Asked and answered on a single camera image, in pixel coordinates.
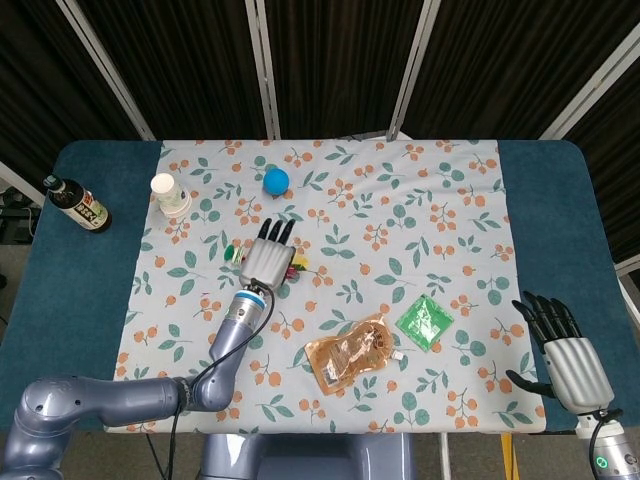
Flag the black folding screen white frames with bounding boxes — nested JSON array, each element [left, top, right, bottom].
[[0, 0, 640, 281]]

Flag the green foil sachet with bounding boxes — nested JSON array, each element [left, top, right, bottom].
[[394, 293, 455, 354]]

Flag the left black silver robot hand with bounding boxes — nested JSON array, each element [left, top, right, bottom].
[[239, 217, 297, 287]]

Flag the floral tablecloth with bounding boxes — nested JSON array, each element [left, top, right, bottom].
[[102, 137, 546, 435]]

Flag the colourful feather shuttlecock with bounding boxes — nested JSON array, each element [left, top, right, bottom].
[[222, 243, 319, 279]]

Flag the dark blue table cover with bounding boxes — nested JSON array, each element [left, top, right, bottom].
[[0, 138, 617, 436]]

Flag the dark glass sauce bottle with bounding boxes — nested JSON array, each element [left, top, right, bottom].
[[42, 174, 113, 235]]

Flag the brown spout pouch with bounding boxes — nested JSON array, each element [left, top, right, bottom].
[[303, 312, 407, 396]]

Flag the blue ball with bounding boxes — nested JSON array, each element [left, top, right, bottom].
[[262, 167, 292, 197]]

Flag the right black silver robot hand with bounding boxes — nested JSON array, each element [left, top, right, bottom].
[[505, 291, 616, 414]]

